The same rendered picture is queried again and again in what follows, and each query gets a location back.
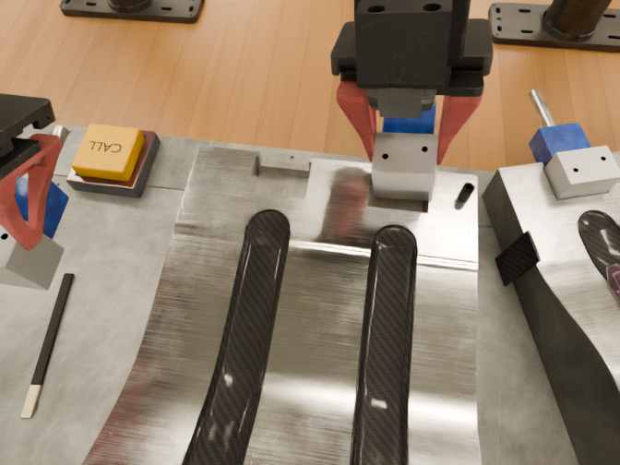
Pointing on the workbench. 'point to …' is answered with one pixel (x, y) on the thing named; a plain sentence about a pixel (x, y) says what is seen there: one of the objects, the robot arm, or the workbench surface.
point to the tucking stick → (47, 347)
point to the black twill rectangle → (518, 258)
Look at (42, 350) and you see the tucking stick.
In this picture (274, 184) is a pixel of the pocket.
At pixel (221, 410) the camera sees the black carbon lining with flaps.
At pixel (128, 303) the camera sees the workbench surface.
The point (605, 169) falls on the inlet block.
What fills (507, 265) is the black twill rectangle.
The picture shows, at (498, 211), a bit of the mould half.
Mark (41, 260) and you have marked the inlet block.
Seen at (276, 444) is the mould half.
